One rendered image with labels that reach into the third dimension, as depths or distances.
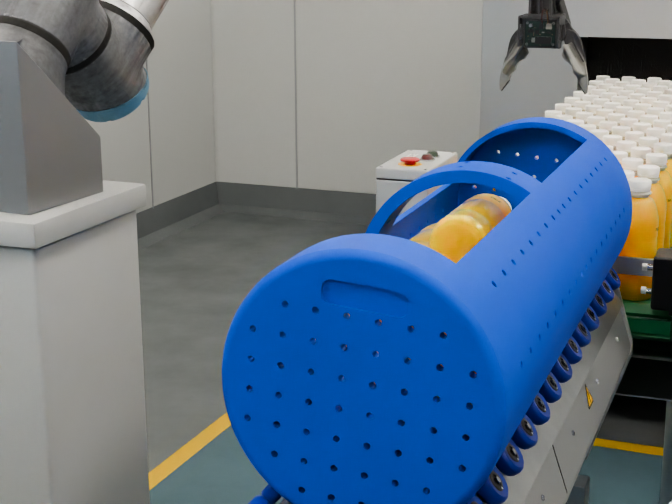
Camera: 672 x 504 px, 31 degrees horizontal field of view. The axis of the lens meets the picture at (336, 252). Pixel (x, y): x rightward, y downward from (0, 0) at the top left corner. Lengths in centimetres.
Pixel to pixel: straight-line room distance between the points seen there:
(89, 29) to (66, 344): 53
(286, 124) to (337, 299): 557
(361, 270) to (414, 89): 529
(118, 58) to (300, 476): 113
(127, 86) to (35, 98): 34
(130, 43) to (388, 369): 119
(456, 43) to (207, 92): 143
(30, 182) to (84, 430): 43
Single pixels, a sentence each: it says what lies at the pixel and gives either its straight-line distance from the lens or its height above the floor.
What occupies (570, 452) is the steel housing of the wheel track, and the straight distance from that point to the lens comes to 161.
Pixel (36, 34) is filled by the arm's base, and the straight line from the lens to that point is 201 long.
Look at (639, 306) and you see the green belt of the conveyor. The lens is 213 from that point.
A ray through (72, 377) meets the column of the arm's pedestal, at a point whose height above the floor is 83.
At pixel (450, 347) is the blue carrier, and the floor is 115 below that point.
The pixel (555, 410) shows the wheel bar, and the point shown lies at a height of 93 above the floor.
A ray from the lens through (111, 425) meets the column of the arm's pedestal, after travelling 213.
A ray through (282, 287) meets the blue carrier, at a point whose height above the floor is 119.
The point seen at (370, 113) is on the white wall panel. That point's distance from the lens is 648.
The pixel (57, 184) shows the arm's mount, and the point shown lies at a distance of 195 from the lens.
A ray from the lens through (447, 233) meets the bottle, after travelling 144.
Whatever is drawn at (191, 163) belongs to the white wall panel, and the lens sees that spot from 667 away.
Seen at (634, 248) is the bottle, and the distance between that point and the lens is 212.
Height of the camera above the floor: 151
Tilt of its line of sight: 15 degrees down
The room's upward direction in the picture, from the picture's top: straight up
